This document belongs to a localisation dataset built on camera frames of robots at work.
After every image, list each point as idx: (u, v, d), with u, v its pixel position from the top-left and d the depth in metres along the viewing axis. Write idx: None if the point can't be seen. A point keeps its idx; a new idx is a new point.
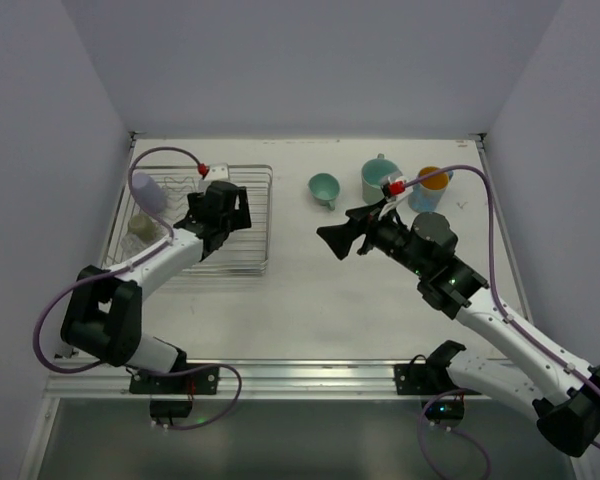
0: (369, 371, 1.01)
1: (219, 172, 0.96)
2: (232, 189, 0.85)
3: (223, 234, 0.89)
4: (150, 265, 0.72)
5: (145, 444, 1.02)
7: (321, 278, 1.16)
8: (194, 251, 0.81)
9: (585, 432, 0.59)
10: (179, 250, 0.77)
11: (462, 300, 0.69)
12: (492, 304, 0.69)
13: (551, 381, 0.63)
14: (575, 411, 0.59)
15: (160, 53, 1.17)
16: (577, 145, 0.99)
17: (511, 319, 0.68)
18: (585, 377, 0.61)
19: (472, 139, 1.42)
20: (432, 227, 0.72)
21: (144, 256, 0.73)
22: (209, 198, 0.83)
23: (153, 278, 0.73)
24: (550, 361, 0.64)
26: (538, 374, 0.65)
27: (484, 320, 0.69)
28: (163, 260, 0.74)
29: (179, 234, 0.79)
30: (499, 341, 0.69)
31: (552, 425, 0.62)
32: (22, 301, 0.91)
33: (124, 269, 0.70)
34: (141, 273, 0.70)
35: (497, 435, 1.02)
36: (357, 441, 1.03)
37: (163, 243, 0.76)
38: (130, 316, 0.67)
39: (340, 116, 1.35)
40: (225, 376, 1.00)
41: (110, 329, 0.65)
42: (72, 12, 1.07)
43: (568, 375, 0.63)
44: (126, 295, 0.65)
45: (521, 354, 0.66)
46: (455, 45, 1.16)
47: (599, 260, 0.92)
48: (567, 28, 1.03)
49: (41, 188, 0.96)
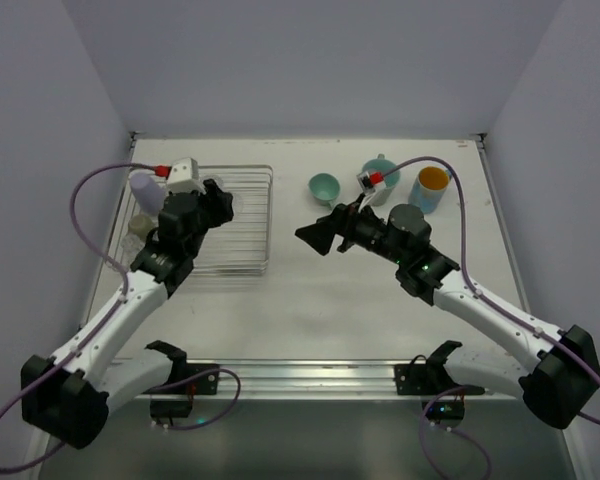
0: (368, 371, 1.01)
1: (180, 171, 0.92)
2: (187, 211, 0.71)
3: (191, 260, 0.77)
4: (99, 342, 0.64)
5: (145, 444, 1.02)
7: (321, 278, 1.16)
8: (155, 298, 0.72)
9: (562, 394, 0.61)
10: (134, 307, 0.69)
11: (434, 282, 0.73)
12: (463, 283, 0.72)
13: (522, 346, 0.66)
14: (547, 371, 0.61)
15: (161, 53, 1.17)
16: (578, 144, 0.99)
17: (480, 293, 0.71)
18: (553, 339, 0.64)
19: (472, 139, 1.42)
20: (404, 217, 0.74)
21: (93, 332, 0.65)
22: (162, 226, 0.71)
23: (108, 352, 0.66)
24: (520, 328, 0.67)
26: (510, 343, 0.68)
27: (456, 299, 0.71)
28: (114, 330, 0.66)
29: (134, 284, 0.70)
30: (471, 317, 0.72)
31: (535, 392, 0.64)
32: (22, 300, 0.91)
33: (70, 357, 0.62)
34: (91, 353, 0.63)
35: (497, 435, 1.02)
36: (357, 442, 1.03)
37: (115, 303, 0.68)
38: (85, 408, 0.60)
39: (339, 116, 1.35)
40: (224, 376, 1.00)
41: (67, 422, 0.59)
42: (72, 13, 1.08)
43: (538, 339, 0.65)
44: (73, 388, 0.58)
45: (491, 325, 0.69)
46: (455, 44, 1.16)
47: None
48: (567, 27, 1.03)
49: (41, 188, 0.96)
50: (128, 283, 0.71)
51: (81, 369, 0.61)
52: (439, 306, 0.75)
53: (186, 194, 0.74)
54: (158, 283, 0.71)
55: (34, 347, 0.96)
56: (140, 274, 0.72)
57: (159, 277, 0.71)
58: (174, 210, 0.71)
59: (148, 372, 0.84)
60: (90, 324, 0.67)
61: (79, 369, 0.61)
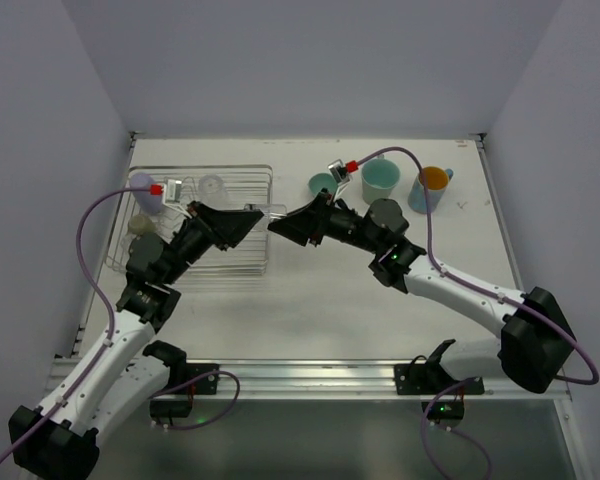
0: (368, 371, 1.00)
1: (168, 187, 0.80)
2: (155, 256, 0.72)
3: (175, 293, 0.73)
4: (85, 389, 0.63)
5: (146, 445, 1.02)
7: (320, 278, 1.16)
8: (142, 337, 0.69)
9: (534, 356, 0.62)
10: (120, 351, 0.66)
11: (402, 269, 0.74)
12: (429, 265, 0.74)
13: (488, 313, 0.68)
14: (514, 334, 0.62)
15: (160, 52, 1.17)
16: (578, 144, 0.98)
17: (446, 272, 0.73)
18: (516, 301, 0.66)
19: (472, 138, 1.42)
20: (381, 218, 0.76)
21: (79, 378, 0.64)
22: (134, 274, 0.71)
23: (96, 397, 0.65)
24: (484, 296, 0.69)
26: (479, 314, 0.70)
27: (425, 280, 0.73)
28: (100, 376, 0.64)
29: (121, 325, 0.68)
30: (441, 296, 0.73)
31: (510, 360, 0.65)
32: (20, 300, 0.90)
33: (55, 408, 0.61)
34: (77, 403, 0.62)
35: (497, 435, 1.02)
36: (357, 442, 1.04)
37: (100, 348, 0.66)
38: (74, 458, 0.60)
39: (339, 116, 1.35)
40: (224, 375, 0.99)
41: (59, 469, 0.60)
42: (71, 11, 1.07)
43: (503, 303, 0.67)
44: (60, 440, 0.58)
45: (459, 298, 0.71)
46: (455, 44, 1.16)
47: None
48: (567, 27, 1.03)
49: (41, 188, 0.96)
50: (114, 324, 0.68)
51: (66, 421, 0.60)
52: (414, 293, 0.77)
53: (153, 237, 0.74)
54: (143, 325, 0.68)
55: (34, 348, 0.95)
56: (127, 312, 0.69)
57: (144, 316, 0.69)
58: (141, 258, 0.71)
59: (144, 388, 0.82)
60: (77, 368, 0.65)
61: (65, 420, 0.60)
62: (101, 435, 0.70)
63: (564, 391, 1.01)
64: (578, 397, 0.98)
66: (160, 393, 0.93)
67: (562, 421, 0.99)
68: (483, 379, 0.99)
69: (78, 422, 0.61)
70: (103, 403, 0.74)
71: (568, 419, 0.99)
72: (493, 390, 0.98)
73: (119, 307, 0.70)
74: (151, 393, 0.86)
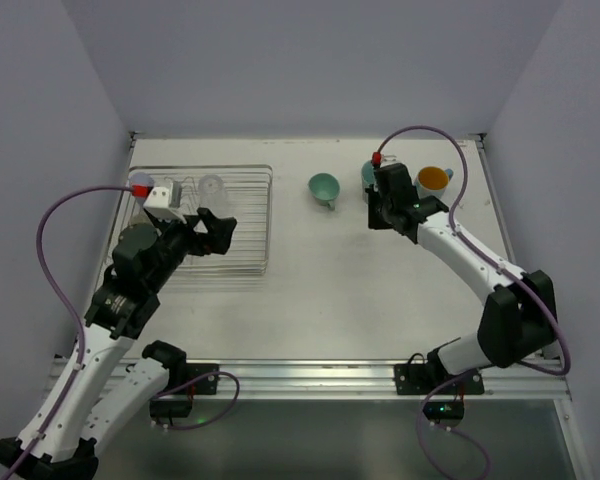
0: (369, 371, 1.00)
1: (159, 196, 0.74)
2: (142, 246, 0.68)
3: (154, 297, 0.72)
4: (61, 419, 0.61)
5: (146, 445, 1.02)
7: (321, 278, 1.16)
8: (116, 353, 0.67)
9: (511, 324, 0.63)
10: (92, 373, 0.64)
11: (420, 218, 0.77)
12: (446, 222, 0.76)
13: (482, 279, 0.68)
14: (499, 301, 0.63)
15: (161, 53, 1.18)
16: (577, 144, 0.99)
17: (459, 232, 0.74)
18: (514, 275, 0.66)
19: (472, 139, 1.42)
20: (400, 178, 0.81)
21: (53, 409, 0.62)
22: (119, 265, 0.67)
23: (77, 423, 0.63)
24: (485, 263, 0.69)
26: (475, 278, 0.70)
27: (436, 234, 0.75)
28: (75, 403, 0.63)
29: (91, 344, 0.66)
30: (447, 253, 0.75)
31: (488, 327, 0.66)
32: (20, 299, 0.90)
33: (34, 442, 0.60)
34: (55, 434, 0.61)
35: (497, 436, 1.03)
36: (358, 442, 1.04)
37: (71, 373, 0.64)
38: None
39: (340, 117, 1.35)
40: (224, 375, 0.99)
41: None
42: (72, 11, 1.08)
43: (500, 274, 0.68)
44: (43, 474, 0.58)
45: (460, 259, 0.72)
46: (455, 44, 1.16)
47: (599, 259, 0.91)
48: (566, 28, 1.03)
49: (41, 188, 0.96)
50: (84, 344, 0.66)
51: (47, 456, 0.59)
52: (423, 243, 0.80)
53: (145, 228, 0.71)
54: (114, 341, 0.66)
55: (35, 348, 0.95)
56: (96, 328, 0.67)
57: (116, 331, 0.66)
58: (130, 248, 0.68)
59: (144, 391, 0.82)
60: (50, 397, 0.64)
61: (45, 454, 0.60)
62: (98, 445, 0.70)
63: (564, 391, 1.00)
64: (577, 397, 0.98)
66: (161, 393, 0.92)
67: (562, 421, 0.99)
68: (483, 379, 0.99)
69: (61, 452, 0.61)
70: (100, 411, 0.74)
71: (568, 419, 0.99)
72: (493, 390, 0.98)
73: (88, 323, 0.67)
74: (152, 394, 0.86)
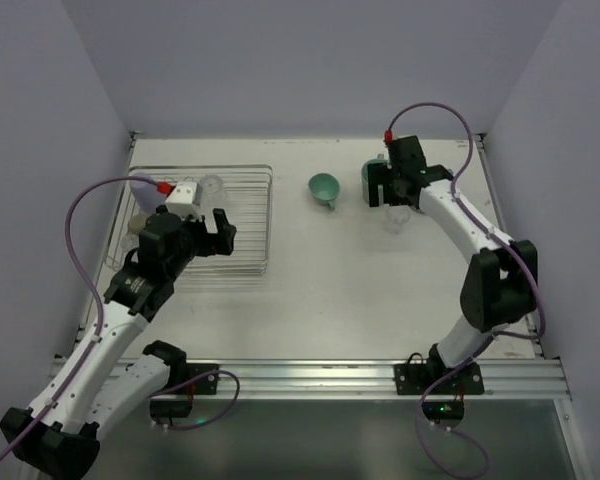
0: (369, 371, 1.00)
1: (182, 194, 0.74)
2: (170, 229, 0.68)
3: (171, 284, 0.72)
4: (75, 390, 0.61)
5: (146, 444, 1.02)
7: (321, 278, 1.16)
8: (134, 328, 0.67)
9: (491, 285, 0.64)
10: (109, 346, 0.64)
11: (423, 183, 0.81)
12: (447, 190, 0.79)
13: (470, 244, 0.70)
14: (481, 262, 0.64)
15: (161, 53, 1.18)
16: (577, 143, 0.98)
17: (457, 200, 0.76)
18: (501, 241, 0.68)
19: (472, 139, 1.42)
20: (410, 151, 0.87)
21: (67, 379, 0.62)
22: (143, 246, 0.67)
23: (88, 396, 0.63)
24: (476, 229, 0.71)
26: (464, 242, 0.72)
27: (436, 199, 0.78)
28: (89, 375, 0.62)
29: (109, 318, 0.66)
30: (444, 219, 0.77)
31: (470, 286, 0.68)
32: (21, 298, 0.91)
33: (45, 411, 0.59)
34: (67, 405, 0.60)
35: (495, 434, 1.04)
36: (358, 441, 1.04)
37: (88, 344, 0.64)
38: (70, 457, 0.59)
39: (340, 117, 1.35)
40: (224, 375, 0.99)
41: (54, 470, 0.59)
42: (72, 11, 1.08)
43: (488, 239, 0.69)
44: (52, 444, 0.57)
45: (455, 224, 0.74)
46: (455, 44, 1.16)
47: (599, 258, 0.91)
48: (566, 27, 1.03)
49: (41, 188, 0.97)
50: (103, 317, 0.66)
51: (56, 425, 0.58)
52: (426, 212, 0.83)
53: (171, 214, 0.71)
54: (133, 316, 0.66)
55: (34, 347, 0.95)
56: (114, 304, 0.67)
57: (134, 308, 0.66)
58: (156, 230, 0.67)
59: (145, 386, 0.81)
60: (65, 368, 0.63)
61: (56, 423, 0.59)
62: (101, 429, 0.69)
63: (564, 391, 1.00)
64: (577, 398, 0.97)
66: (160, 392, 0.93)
67: (562, 421, 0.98)
68: (483, 379, 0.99)
69: (71, 423, 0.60)
70: (102, 399, 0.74)
71: (568, 419, 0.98)
72: (493, 390, 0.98)
73: (107, 299, 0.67)
74: (152, 391, 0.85)
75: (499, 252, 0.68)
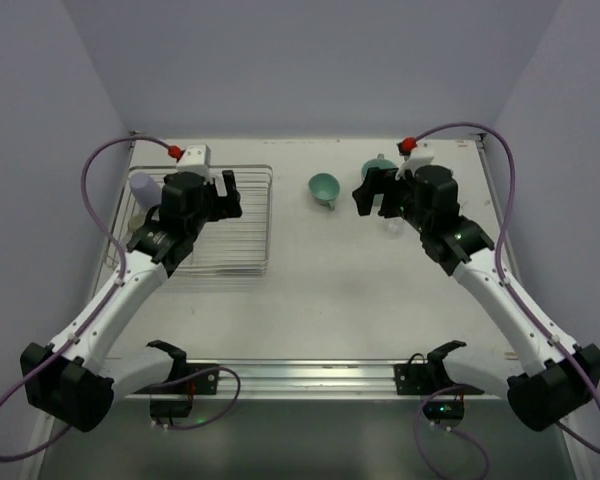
0: (369, 371, 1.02)
1: (193, 155, 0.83)
2: (191, 186, 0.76)
3: (190, 240, 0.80)
4: (97, 329, 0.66)
5: (145, 446, 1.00)
7: (322, 278, 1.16)
8: (154, 277, 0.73)
9: (552, 403, 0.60)
10: (130, 291, 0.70)
11: (462, 255, 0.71)
12: (492, 266, 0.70)
13: (532, 349, 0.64)
14: (547, 381, 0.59)
15: (162, 53, 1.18)
16: (578, 143, 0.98)
17: (507, 282, 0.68)
18: (566, 351, 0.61)
19: (472, 138, 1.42)
20: (445, 201, 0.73)
21: (89, 319, 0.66)
22: (167, 201, 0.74)
23: (108, 337, 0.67)
24: (535, 329, 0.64)
26: (520, 340, 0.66)
27: (480, 280, 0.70)
28: (111, 316, 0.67)
29: (132, 266, 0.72)
30: (490, 303, 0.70)
31: (526, 393, 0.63)
32: (21, 297, 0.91)
33: (68, 345, 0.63)
34: (89, 342, 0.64)
35: (498, 433, 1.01)
36: (356, 441, 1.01)
37: (111, 287, 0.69)
38: (85, 396, 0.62)
39: (340, 117, 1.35)
40: (224, 375, 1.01)
41: (68, 410, 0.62)
42: (72, 11, 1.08)
43: (551, 347, 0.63)
44: (72, 377, 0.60)
45: (509, 319, 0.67)
46: (455, 43, 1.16)
47: None
48: (566, 27, 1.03)
49: (42, 188, 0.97)
50: (126, 265, 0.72)
51: (78, 358, 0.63)
52: (460, 282, 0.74)
53: (190, 174, 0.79)
54: (156, 265, 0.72)
55: (34, 346, 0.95)
56: (137, 253, 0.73)
57: (157, 258, 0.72)
58: (178, 186, 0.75)
59: (147, 367, 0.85)
60: (87, 310, 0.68)
61: (78, 357, 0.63)
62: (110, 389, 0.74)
63: None
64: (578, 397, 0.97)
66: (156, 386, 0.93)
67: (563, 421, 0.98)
68: None
69: (92, 359, 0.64)
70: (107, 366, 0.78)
71: (567, 419, 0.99)
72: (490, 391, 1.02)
73: (130, 248, 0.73)
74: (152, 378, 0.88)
75: (564, 364, 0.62)
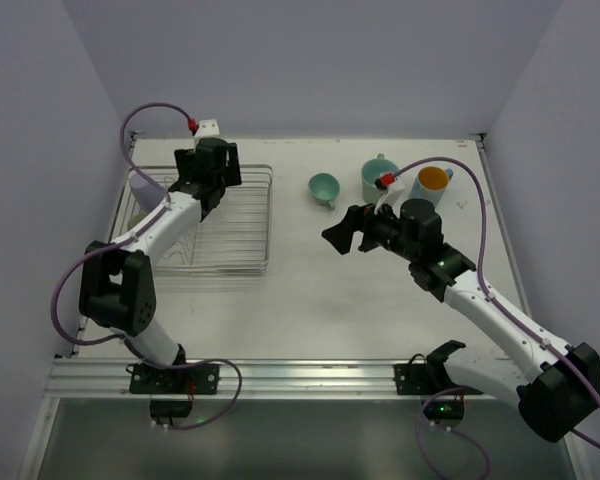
0: (369, 370, 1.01)
1: (208, 127, 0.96)
2: (220, 144, 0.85)
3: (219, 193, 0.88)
4: (153, 234, 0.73)
5: (144, 446, 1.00)
7: (322, 278, 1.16)
8: (193, 213, 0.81)
9: (558, 408, 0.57)
10: (178, 214, 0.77)
11: (447, 279, 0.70)
12: (476, 284, 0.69)
13: (525, 355, 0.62)
14: (547, 384, 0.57)
15: (162, 53, 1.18)
16: (577, 142, 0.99)
17: (493, 296, 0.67)
18: (560, 352, 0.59)
19: (472, 139, 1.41)
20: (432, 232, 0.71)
21: (145, 226, 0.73)
22: (200, 156, 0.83)
23: (159, 246, 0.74)
24: (526, 336, 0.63)
26: (514, 349, 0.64)
27: (467, 298, 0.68)
28: (163, 228, 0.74)
29: (176, 199, 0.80)
30: (479, 318, 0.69)
31: (532, 399, 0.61)
32: (21, 298, 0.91)
33: (130, 240, 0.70)
34: (146, 242, 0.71)
35: (498, 434, 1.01)
36: (356, 442, 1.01)
37: (161, 209, 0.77)
38: (143, 283, 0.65)
39: (340, 117, 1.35)
40: (224, 375, 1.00)
41: (124, 297, 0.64)
42: (73, 11, 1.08)
43: (544, 350, 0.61)
44: (134, 262, 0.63)
45: (499, 330, 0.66)
46: (455, 43, 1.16)
47: None
48: (566, 28, 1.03)
49: (41, 188, 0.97)
50: (171, 198, 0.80)
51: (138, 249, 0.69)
52: (451, 305, 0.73)
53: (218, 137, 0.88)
54: (196, 201, 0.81)
55: (34, 347, 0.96)
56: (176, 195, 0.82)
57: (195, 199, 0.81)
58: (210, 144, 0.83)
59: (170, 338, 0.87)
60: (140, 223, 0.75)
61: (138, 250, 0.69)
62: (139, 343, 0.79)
63: None
64: None
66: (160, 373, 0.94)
67: None
68: None
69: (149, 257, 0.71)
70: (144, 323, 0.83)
71: None
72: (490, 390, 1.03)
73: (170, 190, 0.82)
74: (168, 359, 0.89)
75: (560, 366, 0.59)
